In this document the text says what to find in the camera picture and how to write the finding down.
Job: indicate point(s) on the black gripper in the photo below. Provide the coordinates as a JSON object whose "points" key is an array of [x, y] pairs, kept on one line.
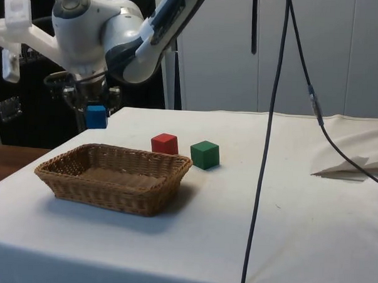
{"points": [[92, 91]]}

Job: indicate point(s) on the blue cube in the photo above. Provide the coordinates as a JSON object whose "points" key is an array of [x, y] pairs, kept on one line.
{"points": [[96, 117]]}

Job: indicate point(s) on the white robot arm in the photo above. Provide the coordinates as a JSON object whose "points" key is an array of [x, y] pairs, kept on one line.
{"points": [[80, 36]]}

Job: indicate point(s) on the red cube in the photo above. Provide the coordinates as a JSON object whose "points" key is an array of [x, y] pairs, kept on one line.
{"points": [[163, 144]]}

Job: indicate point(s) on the wicker basket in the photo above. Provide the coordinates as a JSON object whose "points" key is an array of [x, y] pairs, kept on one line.
{"points": [[111, 188]]}

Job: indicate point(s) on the green cube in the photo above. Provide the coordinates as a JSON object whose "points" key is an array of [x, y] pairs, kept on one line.
{"points": [[204, 155]]}

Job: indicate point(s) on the black cabinet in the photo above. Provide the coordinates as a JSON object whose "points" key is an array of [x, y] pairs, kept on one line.
{"points": [[30, 122]]}

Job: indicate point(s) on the pale locker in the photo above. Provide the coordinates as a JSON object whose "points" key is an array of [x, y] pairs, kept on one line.
{"points": [[217, 70]]}

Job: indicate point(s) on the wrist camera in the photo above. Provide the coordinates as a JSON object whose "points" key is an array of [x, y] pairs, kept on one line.
{"points": [[17, 18]]}

